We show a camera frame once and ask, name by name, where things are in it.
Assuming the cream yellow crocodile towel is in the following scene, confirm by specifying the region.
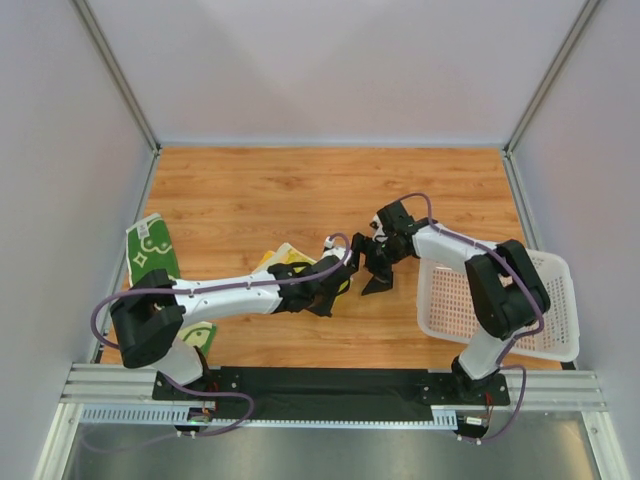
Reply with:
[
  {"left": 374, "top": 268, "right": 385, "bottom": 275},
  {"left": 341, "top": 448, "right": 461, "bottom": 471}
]
[{"left": 254, "top": 243, "right": 345, "bottom": 273}]

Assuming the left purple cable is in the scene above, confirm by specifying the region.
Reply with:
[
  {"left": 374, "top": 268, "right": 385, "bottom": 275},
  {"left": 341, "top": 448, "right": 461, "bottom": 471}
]
[{"left": 79, "top": 232, "right": 354, "bottom": 454}]

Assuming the left aluminium frame post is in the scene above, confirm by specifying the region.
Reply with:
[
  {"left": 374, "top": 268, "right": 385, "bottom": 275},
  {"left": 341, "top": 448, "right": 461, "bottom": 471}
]
[{"left": 67, "top": 0, "right": 164, "bottom": 156}]

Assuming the white plastic basket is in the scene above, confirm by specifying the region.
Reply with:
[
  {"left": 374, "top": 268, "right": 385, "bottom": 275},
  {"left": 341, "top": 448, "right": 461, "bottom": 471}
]
[{"left": 416, "top": 249, "right": 580, "bottom": 363}]

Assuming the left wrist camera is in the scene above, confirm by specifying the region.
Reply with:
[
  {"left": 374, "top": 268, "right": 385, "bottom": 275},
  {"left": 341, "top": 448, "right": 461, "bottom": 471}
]
[{"left": 321, "top": 236, "right": 345, "bottom": 260}]

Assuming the green patterned towel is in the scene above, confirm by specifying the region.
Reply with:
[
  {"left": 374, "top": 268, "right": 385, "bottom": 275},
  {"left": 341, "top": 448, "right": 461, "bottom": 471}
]
[{"left": 126, "top": 213, "right": 217, "bottom": 356}]

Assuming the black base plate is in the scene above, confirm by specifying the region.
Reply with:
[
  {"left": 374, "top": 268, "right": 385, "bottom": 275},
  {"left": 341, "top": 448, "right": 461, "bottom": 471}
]
[{"left": 152, "top": 365, "right": 512, "bottom": 422}]

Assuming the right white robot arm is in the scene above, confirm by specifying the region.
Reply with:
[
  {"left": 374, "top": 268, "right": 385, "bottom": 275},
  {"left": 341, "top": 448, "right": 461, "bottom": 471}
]
[{"left": 350, "top": 199, "right": 551, "bottom": 399}]

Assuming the aluminium front rail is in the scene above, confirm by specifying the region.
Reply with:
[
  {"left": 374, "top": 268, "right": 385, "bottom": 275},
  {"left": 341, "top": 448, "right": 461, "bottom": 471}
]
[{"left": 61, "top": 364, "right": 607, "bottom": 412}]

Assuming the right aluminium frame post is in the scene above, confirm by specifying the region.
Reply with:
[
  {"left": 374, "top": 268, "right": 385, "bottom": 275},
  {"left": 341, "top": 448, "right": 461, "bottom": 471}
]
[{"left": 502, "top": 0, "right": 606, "bottom": 156}]

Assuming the aluminium frame post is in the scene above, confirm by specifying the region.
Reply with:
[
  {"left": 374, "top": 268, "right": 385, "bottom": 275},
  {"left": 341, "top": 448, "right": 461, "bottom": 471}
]
[
  {"left": 67, "top": 0, "right": 164, "bottom": 156},
  {"left": 502, "top": 0, "right": 606, "bottom": 156}
]

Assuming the grey slotted cable duct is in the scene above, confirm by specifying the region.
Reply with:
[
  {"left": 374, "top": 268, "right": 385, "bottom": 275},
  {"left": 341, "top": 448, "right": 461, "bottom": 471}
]
[{"left": 80, "top": 404, "right": 458, "bottom": 431}]

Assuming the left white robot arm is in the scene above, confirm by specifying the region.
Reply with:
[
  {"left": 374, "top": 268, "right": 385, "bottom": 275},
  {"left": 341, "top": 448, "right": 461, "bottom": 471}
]
[{"left": 110, "top": 247, "right": 356, "bottom": 386}]

